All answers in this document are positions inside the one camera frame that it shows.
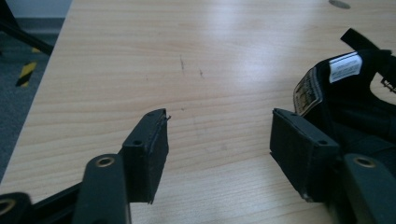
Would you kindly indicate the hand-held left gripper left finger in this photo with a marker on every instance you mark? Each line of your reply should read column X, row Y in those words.
column 144, row 157

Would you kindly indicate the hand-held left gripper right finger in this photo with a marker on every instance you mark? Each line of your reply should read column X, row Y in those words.
column 303, row 155

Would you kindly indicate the black cap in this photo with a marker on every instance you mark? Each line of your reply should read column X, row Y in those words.
column 348, row 102

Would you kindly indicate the yellow black floor tape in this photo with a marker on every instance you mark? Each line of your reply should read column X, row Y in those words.
column 25, row 73

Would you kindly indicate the grey round table grommet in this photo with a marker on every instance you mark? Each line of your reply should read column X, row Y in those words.
column 339, row 4

